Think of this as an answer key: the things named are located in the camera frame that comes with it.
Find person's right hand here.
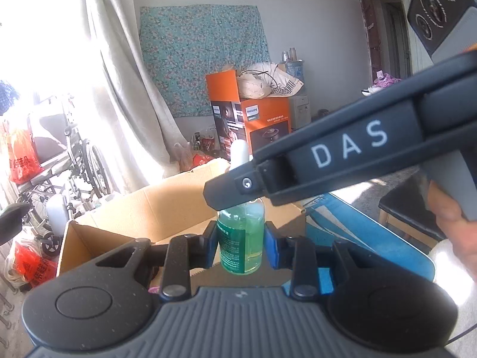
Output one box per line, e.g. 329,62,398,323
427,181,477,258

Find blue water bottle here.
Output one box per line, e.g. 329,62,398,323
285,60,305,84

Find white pillow with checked cloth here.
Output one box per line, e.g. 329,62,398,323
238,61,304,99

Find grey folding wheelchair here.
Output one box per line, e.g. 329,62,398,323
15,93,112,258

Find floral wall cloth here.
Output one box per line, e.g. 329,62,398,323
140,4,270,118

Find pink patterned cloth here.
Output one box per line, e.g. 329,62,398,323
373,71,403,90

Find clear plastic bag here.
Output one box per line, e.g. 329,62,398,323
171,142,198,174

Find beige curtain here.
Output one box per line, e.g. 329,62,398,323
82,0,183,180

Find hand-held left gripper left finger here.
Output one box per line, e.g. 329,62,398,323
95,220,219,303

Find cluster of bottles and jars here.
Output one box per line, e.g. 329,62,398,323
192,130,220,152

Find brown wooden door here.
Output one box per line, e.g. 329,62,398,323
360,0,382,73

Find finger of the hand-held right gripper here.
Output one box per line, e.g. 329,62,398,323
203,162,269,209

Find green dropper bottle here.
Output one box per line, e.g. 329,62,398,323
217,140,266,276

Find grey wheelchair calf pad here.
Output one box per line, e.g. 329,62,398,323
47,194,69,228

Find brown cardboard box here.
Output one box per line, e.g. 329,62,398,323
60,158,306,280

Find hanging plaid clothes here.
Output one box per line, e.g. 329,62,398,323
0,80,19,116

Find red printed bag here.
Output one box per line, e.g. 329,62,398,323
192,149,220,168

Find black stool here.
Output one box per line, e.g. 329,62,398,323
378,179,448,249

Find red plastic bag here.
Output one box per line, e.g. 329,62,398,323
13,242,58,284
7,127,41,185

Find white water dispenser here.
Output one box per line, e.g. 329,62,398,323
289,95,312,133

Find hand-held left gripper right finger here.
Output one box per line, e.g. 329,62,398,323
264,222,377,301

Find orange appliance box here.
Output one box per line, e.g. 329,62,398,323
206,69,292,161

